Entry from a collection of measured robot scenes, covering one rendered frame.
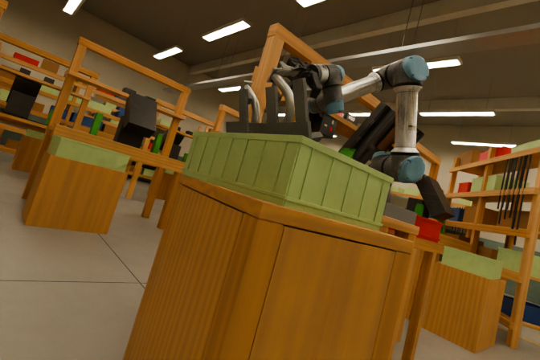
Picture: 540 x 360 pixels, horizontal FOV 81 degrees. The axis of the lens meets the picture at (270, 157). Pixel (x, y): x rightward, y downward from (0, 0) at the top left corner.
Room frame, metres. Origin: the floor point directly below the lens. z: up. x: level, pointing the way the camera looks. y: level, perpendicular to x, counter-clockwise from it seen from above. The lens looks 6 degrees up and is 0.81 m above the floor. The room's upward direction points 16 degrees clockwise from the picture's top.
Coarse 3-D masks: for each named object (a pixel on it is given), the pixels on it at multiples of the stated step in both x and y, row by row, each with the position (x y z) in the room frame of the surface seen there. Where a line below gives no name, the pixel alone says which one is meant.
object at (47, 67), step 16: (0, 48) 6.29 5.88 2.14; (32, 64) 6.37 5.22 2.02; (48, 64) 6.55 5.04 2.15; (0, 80) 6.06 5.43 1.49; (0, 96) 6.18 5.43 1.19; (48, 96) 6.58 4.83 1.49; (112, 96) 7.33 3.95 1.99; (32, 112) 6.47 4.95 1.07; (48, 112) 7.02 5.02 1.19; (64, 112) 6.88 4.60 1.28; (16, 128) 6.41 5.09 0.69; (80, 128) 7.06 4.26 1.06; (112, 128) 7.58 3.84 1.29; (16, 144) 6.53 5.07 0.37
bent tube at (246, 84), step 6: (246, 84) 1.16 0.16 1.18; (252, 96) 1.14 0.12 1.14; (252, 102) 1.13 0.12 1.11; (258, 102) 1.14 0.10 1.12; (252, 108) 1.13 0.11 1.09; (258, 108) 1.13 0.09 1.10; (252, 114) 1.14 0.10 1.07; (258, 114) 1.14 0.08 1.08; (252, 120) 1.14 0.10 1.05; (258, 120) 1.15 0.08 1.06
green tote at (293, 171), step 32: (192, 160) 1.16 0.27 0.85; (224, 160) 0.98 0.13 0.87; (256, 160) 0.84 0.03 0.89; (288, 160) 0.74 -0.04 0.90; (320, 160) 0.77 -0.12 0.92; (352, 160) 0.83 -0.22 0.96; (256, 192) 0.81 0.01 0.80; (288, 192) 0.73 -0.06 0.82; (320, 192) 0.79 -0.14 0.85; (352, 192) 0.86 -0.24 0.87; (384, 192) 0.95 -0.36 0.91
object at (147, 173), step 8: (104, 104) 9.54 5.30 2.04; (112, 104) 9.60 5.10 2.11; (112, 120) 9.72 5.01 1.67; (160, 120) 10.69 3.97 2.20; (160, 128) 10.59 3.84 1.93; (152, 136) 10.88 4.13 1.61; (152, 144) 10.61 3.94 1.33; (144, 168) 10.68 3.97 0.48; (144, 176) 10.58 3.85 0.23; (152, 176) 10.84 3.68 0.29
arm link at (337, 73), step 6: (330, 66) 1.15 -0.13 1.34; (336, 66) 1.17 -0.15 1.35; (330, 72) 1.14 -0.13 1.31; (336, 72) 1.16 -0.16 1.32; (342, 72) 1.18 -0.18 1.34; (330, 78) 1.15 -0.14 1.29; (336, 78) 1.16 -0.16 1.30; (342, 78) 1.20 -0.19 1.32; (324, 84) 1.18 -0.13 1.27; (330, 84) 1.16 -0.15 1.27
